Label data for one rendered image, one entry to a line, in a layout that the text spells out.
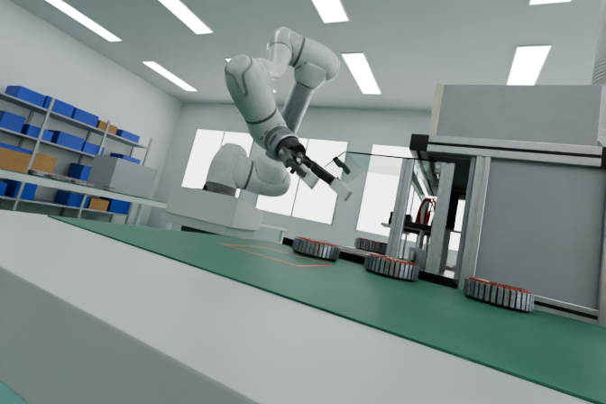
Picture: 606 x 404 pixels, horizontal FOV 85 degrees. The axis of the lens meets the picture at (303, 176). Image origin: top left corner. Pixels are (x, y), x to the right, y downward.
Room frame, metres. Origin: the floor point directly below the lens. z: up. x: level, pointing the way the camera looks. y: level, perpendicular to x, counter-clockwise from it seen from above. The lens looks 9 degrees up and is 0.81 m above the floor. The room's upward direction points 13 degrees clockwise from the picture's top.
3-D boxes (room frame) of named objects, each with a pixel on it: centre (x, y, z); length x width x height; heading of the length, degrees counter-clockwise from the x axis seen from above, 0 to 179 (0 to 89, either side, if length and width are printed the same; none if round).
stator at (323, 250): (0.79, -0.07, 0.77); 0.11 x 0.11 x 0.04
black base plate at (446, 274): (1.18, -0.34, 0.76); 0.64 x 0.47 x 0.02; 153
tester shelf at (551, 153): (1.05, -0.61, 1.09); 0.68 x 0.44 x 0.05; 153
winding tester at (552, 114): (1.03, -0.60, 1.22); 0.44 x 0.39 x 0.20; 153
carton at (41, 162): (5.62, 4.46, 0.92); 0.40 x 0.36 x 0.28; 63
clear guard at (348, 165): (1.04, -0.26, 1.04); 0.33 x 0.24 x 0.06; 63
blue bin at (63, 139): (5.88, 4.32, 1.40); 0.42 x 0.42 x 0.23; 63
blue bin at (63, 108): (5.58, 4.47, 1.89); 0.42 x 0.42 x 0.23; 62
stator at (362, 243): (1.08, -0.27, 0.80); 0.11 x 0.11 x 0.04
